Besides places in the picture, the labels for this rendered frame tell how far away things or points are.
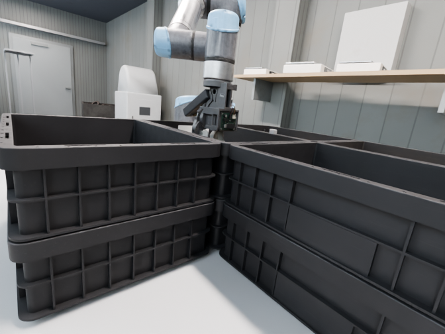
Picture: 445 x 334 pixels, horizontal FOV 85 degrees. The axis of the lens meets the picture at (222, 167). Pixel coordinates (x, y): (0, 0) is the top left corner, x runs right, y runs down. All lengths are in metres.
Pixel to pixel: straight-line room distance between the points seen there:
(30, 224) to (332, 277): 0.36
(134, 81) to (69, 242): 4.57
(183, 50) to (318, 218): 0.56
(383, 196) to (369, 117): 2.41
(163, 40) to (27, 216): 0.54
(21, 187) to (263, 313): 0.36
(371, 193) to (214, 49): 0.46
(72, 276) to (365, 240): 0.37
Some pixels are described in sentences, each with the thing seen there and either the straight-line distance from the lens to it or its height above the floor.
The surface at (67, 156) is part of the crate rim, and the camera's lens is 0.33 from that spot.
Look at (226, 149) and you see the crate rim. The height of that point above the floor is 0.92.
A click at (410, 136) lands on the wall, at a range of 2.62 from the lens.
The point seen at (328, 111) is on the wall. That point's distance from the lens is 2.85.
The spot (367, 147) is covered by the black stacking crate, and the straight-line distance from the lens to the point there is 0.92.
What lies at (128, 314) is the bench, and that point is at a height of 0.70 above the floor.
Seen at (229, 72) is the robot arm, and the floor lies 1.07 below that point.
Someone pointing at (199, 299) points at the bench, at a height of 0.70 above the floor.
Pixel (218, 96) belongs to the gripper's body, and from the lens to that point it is 0.61.
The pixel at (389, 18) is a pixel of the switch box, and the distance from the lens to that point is 2.72.
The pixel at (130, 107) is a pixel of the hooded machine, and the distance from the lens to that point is 4.70.
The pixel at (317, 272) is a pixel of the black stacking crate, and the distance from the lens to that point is 0.36.
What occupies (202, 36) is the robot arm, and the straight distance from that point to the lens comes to 0.73.
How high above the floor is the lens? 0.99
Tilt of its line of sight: 14 degrees down
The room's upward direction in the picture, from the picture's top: 6 degrees clockwise
